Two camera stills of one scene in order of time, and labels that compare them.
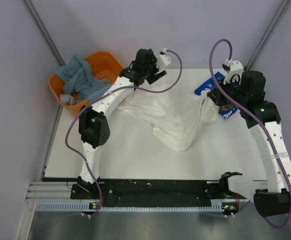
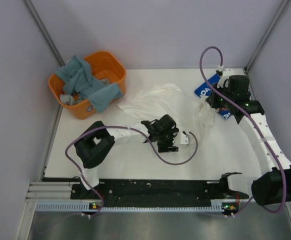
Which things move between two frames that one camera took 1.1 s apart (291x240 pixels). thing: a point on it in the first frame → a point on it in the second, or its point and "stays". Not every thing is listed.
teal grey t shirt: x=76 y=74 stays
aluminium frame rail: x=50 y=192 stays
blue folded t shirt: x=225 y=111 stays
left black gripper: x=154 y=77 → x=170 y=147
